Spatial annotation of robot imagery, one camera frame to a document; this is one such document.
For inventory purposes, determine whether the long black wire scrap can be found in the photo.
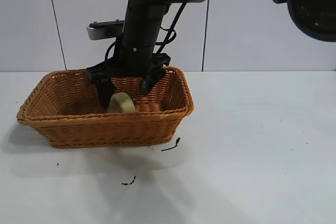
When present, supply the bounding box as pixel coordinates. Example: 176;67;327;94
161;137;181;152

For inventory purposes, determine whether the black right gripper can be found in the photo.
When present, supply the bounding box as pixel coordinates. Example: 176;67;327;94
86;42;171;110

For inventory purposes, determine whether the long black arm cable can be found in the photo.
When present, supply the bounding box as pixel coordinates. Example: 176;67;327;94
154;0;191;55

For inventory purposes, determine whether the brown woven wicker basket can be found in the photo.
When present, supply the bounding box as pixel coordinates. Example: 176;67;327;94
16;66;195;149

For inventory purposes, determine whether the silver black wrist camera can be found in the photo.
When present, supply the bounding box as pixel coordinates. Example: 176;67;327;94
87;19;125;41

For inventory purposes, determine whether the short black wire scrap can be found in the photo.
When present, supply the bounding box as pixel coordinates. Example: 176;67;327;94
121;175;137;186

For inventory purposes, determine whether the short looped black cable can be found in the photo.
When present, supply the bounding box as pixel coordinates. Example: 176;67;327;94
104;40;118;63

